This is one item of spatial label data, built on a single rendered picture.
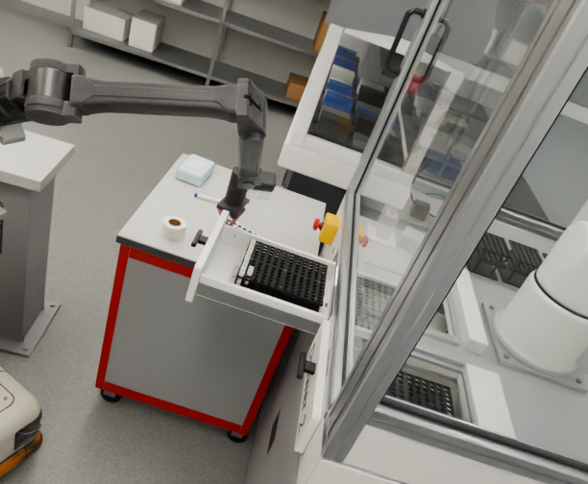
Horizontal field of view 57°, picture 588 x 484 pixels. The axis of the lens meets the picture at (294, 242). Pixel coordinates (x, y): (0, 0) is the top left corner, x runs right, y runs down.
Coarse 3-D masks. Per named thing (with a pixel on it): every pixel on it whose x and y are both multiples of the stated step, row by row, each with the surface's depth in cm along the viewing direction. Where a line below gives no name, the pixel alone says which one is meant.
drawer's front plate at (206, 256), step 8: (224, 216) 145; (216, 224) 141; (224, 224) 146; (216, 232) 138; (208, 240) 134; (216, 240) 139; (208, 248) 131; (216, 248) 149; (200, 256) 128; (208, 256) 133; (200, 264) 125; (208, 264) 142; (200, 272) 125; (192, 280) 126; (192, 288) 127; (192, 296) 129
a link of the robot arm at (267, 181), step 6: (264, 174) 152; (270, 174) 153; (276, 174) 155; (264, 180) 152; (270, 180) 153; (240, 186) 148; (246, 186) 148; (252, 186) 148; (258, 186) 154; (264, 186) 154; (270, 186) 155
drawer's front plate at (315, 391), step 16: (320, 336) 120; (320, 352) 114; (320, 368) 110; (304, 384) 120; (320, 384) 106; (304, 400) 113; (320, 400) 103; (304, 416) 107; (320, 416) 100; (304, 432) 102; (304, 448) 104
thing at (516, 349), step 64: (576, 128) 59; (512, 192) 64; (576, 192) 63; (512, 256) 69; (576, 256) 68; (448, 320) 75; (512, 320) 74; (576, 320) 72; (448, 384) 81; (512, 384) 80; (576, 384) 78; (576, 448) 85
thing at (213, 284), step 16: (224, 240) 150; (240, 240) 150; (272, 240) 150; (224, 256) 146; (240, 256) 149; (304, 256) 150; (208, 272) 139; (224, 272) 141; (208, 288) 129; (224, 288) 129; (240, 288) 128; (240, 304) 130; (256, 304) 130; (272, 304) 129; (288, 304) 129; (272, 320) 132; (288, 320) 131; (304, 320) 130; (320, 320) 130
